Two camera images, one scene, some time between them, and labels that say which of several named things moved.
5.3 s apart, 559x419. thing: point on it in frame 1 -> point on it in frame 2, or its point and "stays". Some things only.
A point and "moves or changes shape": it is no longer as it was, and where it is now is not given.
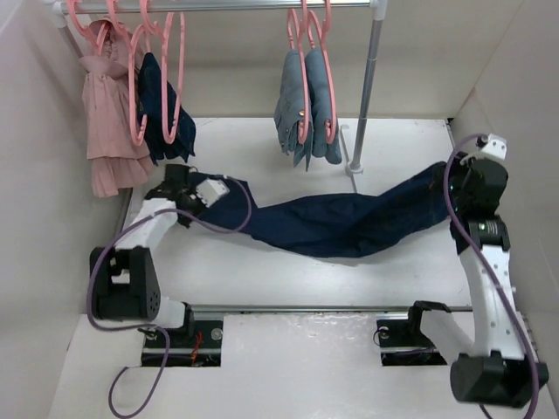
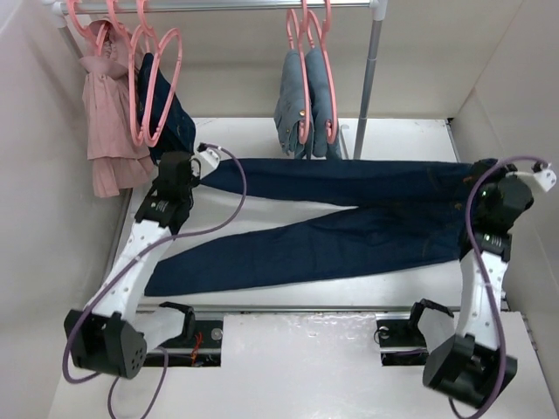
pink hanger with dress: x=104 y=30 stays
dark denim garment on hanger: x=167 y=125 stays
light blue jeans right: x=320 y=147 stays
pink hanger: x=162 y=30 -> x=143 y=8
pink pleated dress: x=114 y=163 stays
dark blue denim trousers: x=334 y=225 moves or changes shape
